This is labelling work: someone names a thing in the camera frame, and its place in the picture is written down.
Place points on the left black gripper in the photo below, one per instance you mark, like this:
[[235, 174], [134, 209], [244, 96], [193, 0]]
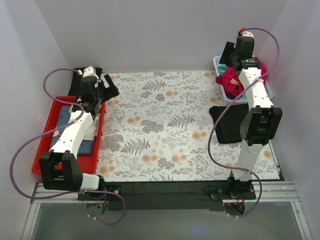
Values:
[[105, 87]]

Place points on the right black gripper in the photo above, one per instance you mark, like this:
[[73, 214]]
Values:
[[231, 56]]

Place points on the red t shirt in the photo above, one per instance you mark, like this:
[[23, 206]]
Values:
[[230, 82]]

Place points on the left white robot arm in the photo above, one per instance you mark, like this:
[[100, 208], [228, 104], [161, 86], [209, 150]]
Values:
[[59, 166]]

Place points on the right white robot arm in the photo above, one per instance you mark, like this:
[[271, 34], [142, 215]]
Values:
[[262, 120]]

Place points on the white plastic basket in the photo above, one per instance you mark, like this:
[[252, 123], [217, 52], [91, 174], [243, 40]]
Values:
[[240, 100]]

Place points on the teal t shirt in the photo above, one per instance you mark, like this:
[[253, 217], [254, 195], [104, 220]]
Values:
[[221, 67]]

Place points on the black cloth back left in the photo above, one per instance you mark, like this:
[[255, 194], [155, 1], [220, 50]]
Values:
[[75, 86]]

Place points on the black cloth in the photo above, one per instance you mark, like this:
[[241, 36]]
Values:
[[75, 86], [228, 129]]

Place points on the dark blue t shirt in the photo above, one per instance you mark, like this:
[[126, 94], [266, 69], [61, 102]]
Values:
[[230, 96]]

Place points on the floral patterned mat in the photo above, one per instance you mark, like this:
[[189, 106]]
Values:
[[158, 129]]

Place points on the folded blue t shirt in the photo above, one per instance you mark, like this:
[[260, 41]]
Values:
[[63, 118]]

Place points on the red plastic tray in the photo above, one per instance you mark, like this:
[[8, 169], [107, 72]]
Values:
[[87, 162]]

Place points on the black cloth right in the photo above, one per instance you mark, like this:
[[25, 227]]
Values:
[[228, 129]]

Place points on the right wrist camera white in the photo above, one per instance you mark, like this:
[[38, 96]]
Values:
[[246, 34]]

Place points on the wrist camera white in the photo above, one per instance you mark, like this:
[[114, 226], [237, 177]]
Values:
[[89, 71], [246, 34]]

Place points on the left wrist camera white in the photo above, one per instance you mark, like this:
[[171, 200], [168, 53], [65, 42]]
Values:
[[89, 71]]

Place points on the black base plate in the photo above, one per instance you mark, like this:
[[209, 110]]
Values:
[[171, 195]]

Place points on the aluminium frame rail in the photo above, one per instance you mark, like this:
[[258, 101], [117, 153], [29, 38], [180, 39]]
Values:
[[275, 214]]

